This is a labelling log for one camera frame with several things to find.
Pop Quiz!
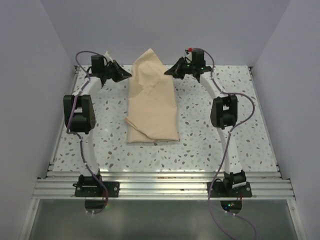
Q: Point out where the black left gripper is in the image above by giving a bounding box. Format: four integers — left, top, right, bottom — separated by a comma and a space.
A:
102, 60, 132, 83

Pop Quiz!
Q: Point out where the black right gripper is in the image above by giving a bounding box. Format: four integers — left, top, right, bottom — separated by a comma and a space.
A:
165, 57, 196, 80

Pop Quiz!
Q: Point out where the beige cloth drape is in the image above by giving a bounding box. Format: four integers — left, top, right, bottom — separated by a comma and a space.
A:
125, 48, 180, 143

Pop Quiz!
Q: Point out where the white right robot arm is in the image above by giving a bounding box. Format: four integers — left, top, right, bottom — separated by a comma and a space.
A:
164, 48, 247, 197

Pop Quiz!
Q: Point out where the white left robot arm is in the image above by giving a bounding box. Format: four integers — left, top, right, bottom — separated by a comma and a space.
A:
63, 50, 132, 197

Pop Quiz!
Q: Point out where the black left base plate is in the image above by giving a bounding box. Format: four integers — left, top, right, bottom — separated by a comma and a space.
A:
72, 181, 120, 198

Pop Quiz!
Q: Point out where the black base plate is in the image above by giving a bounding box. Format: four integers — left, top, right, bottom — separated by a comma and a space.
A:
72, 181, 120, 198
206, 178, 253, 198

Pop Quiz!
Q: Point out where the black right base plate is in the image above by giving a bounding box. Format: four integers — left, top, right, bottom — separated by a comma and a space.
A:
206, 178, 253, 198

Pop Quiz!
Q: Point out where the aluminium rail frame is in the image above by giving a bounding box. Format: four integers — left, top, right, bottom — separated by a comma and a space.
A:
21, 65, 306, 240

